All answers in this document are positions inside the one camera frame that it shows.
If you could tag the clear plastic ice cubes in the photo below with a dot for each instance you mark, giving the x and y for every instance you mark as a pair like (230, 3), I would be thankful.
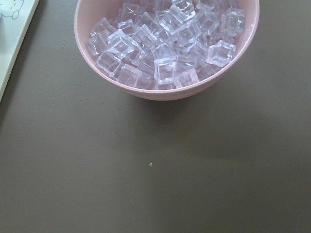
(166, 44)

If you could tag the cream rabbit serving tray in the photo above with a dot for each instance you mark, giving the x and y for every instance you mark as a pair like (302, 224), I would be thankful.
(15, 18)

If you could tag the pink plastic bowl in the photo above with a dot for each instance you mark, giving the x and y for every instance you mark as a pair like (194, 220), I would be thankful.
(89, 12)

